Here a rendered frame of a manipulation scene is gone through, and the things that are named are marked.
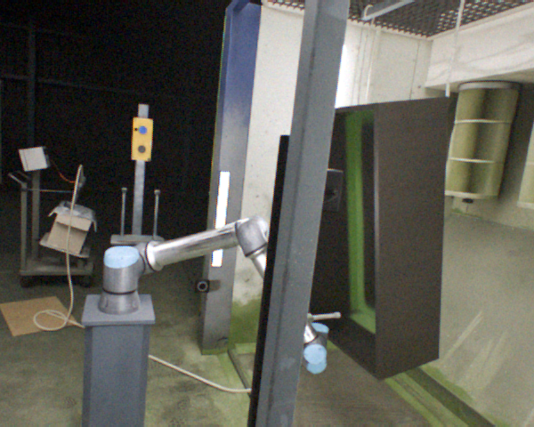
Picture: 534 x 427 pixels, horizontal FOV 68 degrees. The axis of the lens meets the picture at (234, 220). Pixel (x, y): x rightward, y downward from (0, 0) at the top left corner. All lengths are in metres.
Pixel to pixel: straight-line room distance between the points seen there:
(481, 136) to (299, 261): 2.44
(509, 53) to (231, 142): 1.63
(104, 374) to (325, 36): 1.68
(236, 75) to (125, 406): 1.92
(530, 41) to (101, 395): 2.77
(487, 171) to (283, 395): 2.46
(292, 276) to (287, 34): 2.26
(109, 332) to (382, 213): 1.25
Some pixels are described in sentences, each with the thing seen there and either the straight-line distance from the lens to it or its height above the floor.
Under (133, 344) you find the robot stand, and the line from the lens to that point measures 1.90.
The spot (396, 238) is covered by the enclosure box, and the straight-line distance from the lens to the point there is 1.77.
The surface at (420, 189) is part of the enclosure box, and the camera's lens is 1.81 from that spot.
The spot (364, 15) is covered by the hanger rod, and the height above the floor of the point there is 2.15.
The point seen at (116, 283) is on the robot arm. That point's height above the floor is 0.78.
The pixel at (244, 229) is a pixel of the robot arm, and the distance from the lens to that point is 1.69.
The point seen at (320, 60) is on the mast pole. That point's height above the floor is 1.54.
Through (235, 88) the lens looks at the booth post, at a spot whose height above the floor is 1.79.
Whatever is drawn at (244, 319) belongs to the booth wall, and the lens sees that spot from 2.86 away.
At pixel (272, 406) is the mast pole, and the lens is 0.72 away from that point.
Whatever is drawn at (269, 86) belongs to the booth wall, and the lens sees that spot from 2.65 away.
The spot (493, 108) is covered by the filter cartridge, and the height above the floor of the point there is 1.81.
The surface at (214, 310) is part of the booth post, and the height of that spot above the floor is 0.33.
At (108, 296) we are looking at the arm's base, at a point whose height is 0.71.
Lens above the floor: 1.40
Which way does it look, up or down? 10 degrees down
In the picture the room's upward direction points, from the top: 6 degrees clockwise
